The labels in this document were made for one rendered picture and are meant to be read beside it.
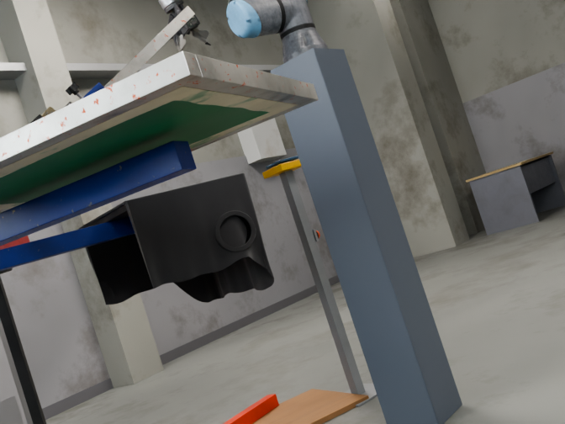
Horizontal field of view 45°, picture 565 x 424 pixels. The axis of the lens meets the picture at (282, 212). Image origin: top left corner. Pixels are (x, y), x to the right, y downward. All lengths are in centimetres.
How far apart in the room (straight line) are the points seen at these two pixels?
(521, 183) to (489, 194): 36
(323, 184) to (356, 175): 12
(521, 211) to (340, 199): 562
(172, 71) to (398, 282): 126
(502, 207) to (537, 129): 164
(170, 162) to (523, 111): 791
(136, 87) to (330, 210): 117
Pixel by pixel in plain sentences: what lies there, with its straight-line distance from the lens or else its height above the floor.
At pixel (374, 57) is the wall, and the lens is 784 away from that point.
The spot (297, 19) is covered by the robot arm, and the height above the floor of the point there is 132.
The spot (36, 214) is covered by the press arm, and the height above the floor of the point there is 89.
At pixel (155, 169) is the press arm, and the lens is 137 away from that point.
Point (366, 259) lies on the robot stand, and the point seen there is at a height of 54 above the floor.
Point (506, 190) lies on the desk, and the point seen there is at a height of 41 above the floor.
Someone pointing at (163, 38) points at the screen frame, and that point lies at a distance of 242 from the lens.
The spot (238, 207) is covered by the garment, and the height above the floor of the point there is 83.
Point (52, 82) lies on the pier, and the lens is 555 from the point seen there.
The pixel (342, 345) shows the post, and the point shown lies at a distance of 272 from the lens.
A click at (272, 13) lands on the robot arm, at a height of 135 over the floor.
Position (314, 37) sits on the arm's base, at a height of 125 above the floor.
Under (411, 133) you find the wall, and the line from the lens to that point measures 765.
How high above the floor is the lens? 69
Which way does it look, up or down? 2 degrees up
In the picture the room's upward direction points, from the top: 18 degrees counter-clockwise
